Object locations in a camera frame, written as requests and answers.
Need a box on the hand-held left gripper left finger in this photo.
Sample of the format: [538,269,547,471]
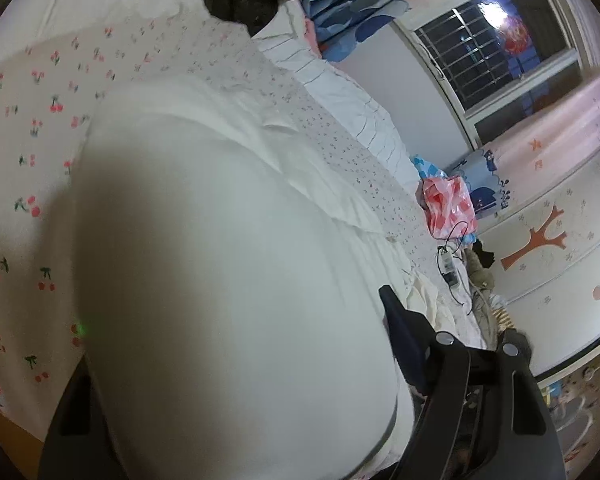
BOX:
[37,374,127,480]

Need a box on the white blanket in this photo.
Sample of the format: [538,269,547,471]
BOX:
[0,0,212,68]

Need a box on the charger with black cable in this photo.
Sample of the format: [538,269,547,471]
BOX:
[436,220,475,307]

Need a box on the cream sweatshirt with ribbed cuffs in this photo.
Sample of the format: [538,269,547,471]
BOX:
[65,82,487,480]

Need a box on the pile of clothes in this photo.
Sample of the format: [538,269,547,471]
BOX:
[462,240,499,292]

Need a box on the pink checkered plastic bag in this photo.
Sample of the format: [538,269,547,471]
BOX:
[421,174,479,241]

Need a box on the white wardrobe with tree decor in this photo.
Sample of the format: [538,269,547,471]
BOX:
[480,149,600,377]

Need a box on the red window decoration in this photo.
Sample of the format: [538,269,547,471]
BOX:
[501,16,531,56]

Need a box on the pink curtain with blue print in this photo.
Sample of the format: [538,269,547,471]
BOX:
[447,72,600,222]
[300,0,547,64]

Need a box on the barred window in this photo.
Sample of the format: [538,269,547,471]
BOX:
[412,0,590,134]

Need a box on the colourful printed panel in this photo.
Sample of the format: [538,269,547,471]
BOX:
[534,344,600,480]

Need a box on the cherry print bed sheet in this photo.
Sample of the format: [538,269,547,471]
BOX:
[0,10,432,427]

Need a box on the wooden bed frame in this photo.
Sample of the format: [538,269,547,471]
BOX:
[0,399,47,480]

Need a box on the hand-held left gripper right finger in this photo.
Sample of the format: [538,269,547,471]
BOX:
[378,285,567,480]

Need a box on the white striped pillow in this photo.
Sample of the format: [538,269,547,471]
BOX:
[252,0,422,192]

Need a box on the blue checkered plastic bag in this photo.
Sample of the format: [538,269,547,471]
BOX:
[412,156,449,184]

